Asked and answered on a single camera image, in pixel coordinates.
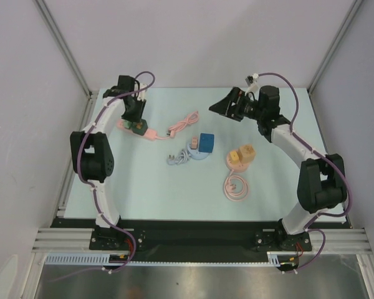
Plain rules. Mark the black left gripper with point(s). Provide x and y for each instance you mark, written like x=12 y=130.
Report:
x=136 y=116

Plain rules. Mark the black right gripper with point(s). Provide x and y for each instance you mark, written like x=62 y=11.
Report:
x=234 y=104

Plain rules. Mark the dark green cube socket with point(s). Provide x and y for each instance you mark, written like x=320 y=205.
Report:
x=140 y=128

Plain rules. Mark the pink long power strip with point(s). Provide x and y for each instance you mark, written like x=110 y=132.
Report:
x=160 y=129

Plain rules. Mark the blue cube socket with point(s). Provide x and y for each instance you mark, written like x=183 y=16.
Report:
x=206 y=143

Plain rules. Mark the beige cube socket adapter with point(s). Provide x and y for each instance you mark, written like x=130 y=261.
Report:
x=246 y=153

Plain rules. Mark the pink cube adapter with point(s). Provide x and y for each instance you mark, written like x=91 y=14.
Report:
x=194 y=143

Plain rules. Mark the light blue round power strip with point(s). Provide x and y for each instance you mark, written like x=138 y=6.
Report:
x=185 y=155

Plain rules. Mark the pink round power strip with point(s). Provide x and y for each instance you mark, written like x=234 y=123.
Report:
x=235 y=187

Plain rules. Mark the light green USB charger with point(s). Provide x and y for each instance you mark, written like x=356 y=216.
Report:
x=127 y=124

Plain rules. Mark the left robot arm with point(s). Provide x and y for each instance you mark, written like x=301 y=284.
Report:
x=93 y=160

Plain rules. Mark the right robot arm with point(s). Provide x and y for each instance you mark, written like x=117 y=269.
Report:
x=322 y=183

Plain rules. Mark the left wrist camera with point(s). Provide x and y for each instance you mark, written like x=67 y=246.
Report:
x=140 y=91

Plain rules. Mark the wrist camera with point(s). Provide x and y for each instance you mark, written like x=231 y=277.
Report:
x=252 y=85
x=140 y=91

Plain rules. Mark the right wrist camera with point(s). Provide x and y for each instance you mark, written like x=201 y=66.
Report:
x=252 y=85

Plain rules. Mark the white cable duct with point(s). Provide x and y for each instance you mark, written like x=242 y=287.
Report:
x=86 y=259

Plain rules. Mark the aluminium frame rail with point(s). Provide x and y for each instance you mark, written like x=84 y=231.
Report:
x=49 y=240

